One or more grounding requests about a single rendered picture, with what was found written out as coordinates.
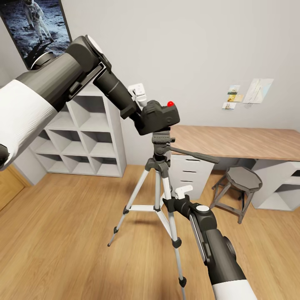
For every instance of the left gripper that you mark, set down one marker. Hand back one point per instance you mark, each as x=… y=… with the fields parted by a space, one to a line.
x=122 y=99

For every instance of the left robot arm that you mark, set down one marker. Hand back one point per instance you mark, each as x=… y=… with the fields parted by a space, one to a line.
x=32 y=100

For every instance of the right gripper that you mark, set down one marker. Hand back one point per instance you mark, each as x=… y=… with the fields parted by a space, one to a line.
x=174 y=204

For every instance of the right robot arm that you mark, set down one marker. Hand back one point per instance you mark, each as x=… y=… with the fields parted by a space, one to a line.
x=217 y=252

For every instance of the camera tripod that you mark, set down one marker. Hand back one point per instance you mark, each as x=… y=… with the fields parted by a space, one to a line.
x=160 y=138

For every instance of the taboret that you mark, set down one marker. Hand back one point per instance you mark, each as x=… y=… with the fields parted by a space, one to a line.
x=244 y=179

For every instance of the digital camera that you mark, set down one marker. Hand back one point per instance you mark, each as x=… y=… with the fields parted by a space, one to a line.
x=157 y=117

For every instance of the desk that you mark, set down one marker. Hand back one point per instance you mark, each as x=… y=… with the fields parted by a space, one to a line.
x=273 y=154

